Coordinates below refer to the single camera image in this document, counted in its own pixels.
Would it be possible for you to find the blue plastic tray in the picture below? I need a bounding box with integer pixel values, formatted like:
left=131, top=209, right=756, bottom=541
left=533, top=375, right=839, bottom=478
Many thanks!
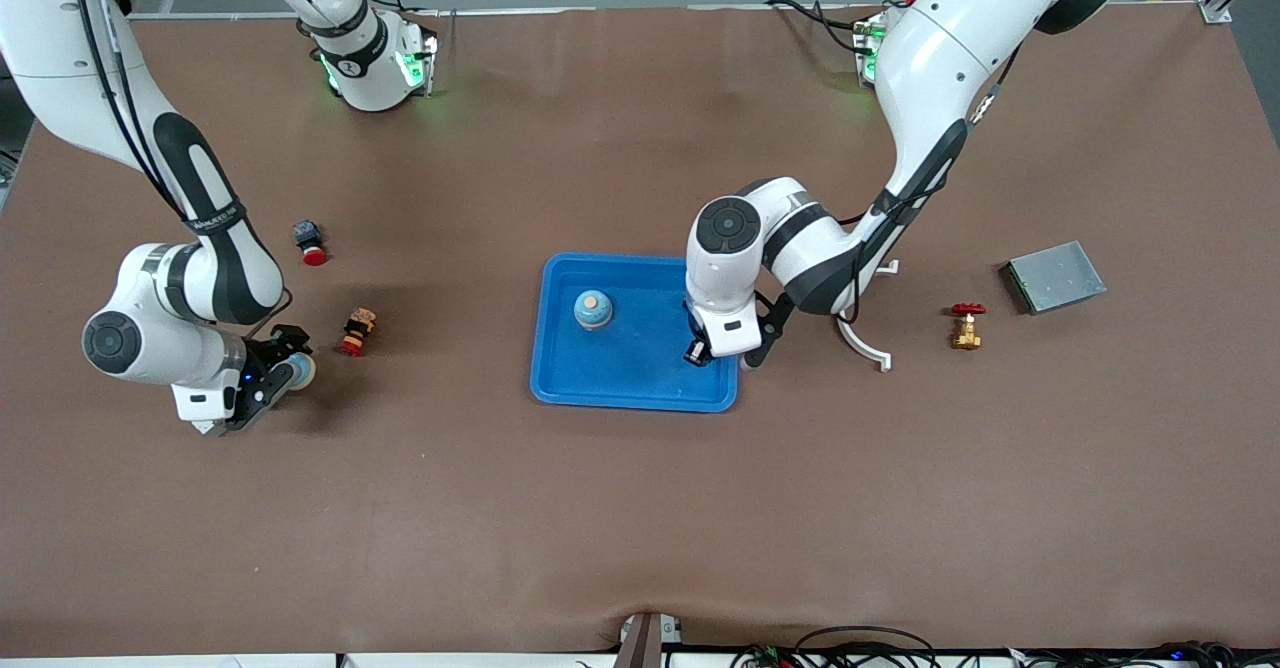
left=529, top=252, right=741, bottom=414

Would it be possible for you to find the red yellow emergency stop button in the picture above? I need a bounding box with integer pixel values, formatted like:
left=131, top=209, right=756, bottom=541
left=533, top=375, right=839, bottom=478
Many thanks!
left=338, top=308, right=377, bottom=358

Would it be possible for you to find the white semicircular pipe clamp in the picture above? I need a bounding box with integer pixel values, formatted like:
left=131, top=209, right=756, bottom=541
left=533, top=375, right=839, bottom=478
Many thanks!
left=835, top=259, right=901, bottom=373

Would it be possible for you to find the silver metal module box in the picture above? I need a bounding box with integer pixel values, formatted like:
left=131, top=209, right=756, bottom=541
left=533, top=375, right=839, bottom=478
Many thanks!
left=1000, top=241, right=1108, bottom=316

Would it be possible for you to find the brass valve with red handle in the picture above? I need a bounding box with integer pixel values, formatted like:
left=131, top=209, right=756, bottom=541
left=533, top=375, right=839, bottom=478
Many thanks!
left=950, top=302, right=987, bottom=351

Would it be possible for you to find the black cable loop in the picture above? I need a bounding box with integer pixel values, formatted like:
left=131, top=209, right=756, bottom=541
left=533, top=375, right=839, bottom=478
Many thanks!
left=730, top=626, right=941, bottom=668

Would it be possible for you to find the black cable at arm base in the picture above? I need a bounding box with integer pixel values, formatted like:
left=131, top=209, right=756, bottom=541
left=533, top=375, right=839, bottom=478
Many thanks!
left=765, top=0, right=871, bottom=54

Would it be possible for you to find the metal table bracket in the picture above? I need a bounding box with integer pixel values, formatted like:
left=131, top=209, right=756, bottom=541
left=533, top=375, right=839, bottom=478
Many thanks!
left=617, top=613, right=683, bottom=668

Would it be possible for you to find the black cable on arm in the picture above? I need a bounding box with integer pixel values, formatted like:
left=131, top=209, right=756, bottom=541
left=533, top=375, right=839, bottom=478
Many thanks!
left=60, top=0, right=201, bottom=224

